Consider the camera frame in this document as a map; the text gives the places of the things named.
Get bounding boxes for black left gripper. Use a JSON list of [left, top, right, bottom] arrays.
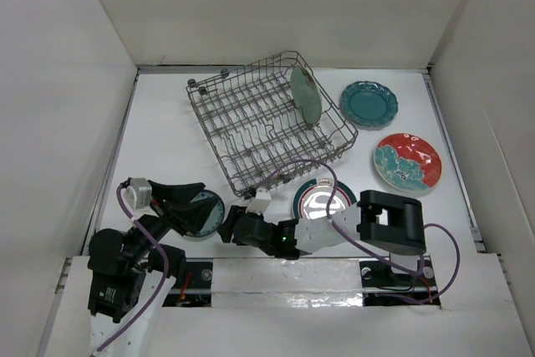
[[125, 178, 218, 264]]

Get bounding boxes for blue patterned small plate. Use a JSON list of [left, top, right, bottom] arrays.
[[186, 190, 226, 238]]

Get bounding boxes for white green rimmed plate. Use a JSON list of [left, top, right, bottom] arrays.
[[292, 178, 357, 220]]

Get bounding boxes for light green floral plate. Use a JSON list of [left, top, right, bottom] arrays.
[[290, 66, 322, 125]]

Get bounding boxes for red teal floral plate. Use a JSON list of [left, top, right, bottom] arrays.
[[372, 133, 442, 193]]

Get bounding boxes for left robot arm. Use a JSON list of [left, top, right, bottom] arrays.
[[88, 178, 222, 356]]

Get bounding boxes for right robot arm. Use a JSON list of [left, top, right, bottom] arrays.
[[217, 190, 426, 284]]

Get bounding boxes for teal scalloped plate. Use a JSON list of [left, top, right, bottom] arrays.
[[339, 81, 399, 127]]

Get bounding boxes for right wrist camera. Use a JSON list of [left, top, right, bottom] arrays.
[[246, 187, 272, 215]]

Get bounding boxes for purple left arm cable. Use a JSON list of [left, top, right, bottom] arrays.
[[91, 183, 171, 356]]

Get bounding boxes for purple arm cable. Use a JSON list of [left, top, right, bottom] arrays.
[[250, 159, 461, 303], [91, 183, 171, 356]]

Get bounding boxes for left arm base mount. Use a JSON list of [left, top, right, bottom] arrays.
[[163, 259, 213, 308]]

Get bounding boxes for grey wire dish rack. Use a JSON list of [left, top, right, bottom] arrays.
[[186, 51, 358, 198]]

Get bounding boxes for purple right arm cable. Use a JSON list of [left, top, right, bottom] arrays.
[[250, 159, 461, 303]]

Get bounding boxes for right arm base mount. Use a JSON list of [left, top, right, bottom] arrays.
[[359, 258, 438, 307]]

